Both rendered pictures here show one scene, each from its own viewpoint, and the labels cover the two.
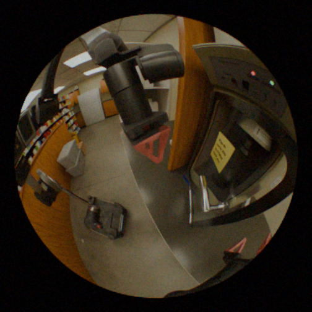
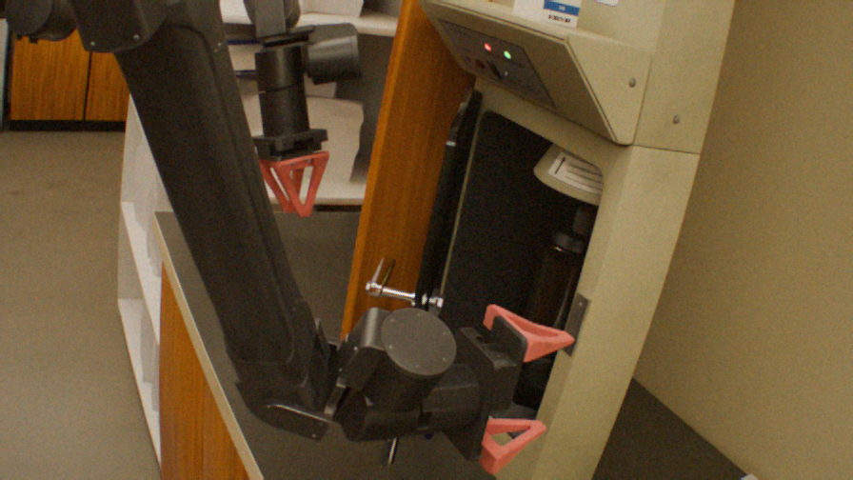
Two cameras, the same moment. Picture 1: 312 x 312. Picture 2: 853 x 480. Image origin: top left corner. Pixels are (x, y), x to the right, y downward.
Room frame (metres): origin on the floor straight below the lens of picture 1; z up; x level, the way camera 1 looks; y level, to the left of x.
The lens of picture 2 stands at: (-0.75, -0.07, 1.55)
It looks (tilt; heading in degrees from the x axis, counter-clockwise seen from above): 20 degrees down; 355
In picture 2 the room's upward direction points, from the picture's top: 12 degrees clockwise
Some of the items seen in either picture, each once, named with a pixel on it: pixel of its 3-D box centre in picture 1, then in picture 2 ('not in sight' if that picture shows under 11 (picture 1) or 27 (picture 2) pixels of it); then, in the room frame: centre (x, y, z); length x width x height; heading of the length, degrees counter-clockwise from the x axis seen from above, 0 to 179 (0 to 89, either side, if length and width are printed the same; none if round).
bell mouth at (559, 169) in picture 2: not in sight; (605, 167); (0.16, -0.36, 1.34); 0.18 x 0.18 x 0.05
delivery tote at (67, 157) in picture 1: (69, 154); not in sight; (0.90, 1.97, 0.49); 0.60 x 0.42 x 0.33; 26
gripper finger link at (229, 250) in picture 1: (240, 249); (505, 420); (-0.16, -0.23, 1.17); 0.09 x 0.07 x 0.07; 115
